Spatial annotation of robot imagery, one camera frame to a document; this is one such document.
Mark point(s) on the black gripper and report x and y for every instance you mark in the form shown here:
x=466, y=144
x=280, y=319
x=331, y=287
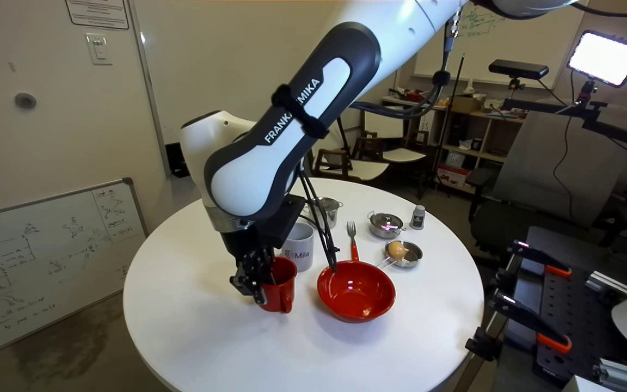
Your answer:
x=249, y=246

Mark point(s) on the red mug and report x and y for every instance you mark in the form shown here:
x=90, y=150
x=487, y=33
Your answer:
x=283, y=287

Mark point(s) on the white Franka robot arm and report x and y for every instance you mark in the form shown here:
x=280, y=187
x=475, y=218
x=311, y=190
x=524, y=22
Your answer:
x=292, y=122

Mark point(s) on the red bowl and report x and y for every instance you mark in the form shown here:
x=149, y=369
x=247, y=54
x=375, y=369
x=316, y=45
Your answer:
x=358, y=295

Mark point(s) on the small steel bowl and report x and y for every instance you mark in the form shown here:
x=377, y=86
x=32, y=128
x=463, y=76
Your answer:
x=410, y=258

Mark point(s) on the small metal cup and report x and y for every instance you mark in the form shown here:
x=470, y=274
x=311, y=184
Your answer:
x=329, y=213

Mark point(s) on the beige egg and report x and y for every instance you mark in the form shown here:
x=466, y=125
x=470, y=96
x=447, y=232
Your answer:
x=396, y=252

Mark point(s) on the dark wooden chair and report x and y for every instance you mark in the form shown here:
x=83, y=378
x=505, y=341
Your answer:
x=342, y=155

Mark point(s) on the grey salt shaker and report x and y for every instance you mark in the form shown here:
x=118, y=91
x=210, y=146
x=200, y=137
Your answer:
x=419, y=216

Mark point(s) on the whiteboard with drawings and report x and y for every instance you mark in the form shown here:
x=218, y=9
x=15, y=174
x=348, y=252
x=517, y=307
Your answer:
x=37, y=268

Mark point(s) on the wooden shelf unit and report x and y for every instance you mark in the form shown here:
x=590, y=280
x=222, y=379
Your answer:
x=472, y=137

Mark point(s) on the grey office chair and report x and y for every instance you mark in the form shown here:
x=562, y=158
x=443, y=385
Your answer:
x=545, y=166

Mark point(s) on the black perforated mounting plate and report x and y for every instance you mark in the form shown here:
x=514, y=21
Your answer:
x=582, y=297

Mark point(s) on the bright LED light panel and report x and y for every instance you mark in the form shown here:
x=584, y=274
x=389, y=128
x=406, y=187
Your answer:
x=609, y=57

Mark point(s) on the black box on wall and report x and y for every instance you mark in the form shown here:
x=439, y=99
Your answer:
x=174, y=160

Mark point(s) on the white light switch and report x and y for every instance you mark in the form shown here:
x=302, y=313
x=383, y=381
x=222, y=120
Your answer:
x=98, y=48

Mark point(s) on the paper notice on wall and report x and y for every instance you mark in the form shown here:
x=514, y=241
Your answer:
x=97, y=13

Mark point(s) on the black stereo camera bar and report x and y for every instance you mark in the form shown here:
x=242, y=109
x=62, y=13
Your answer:
x=518, y=71

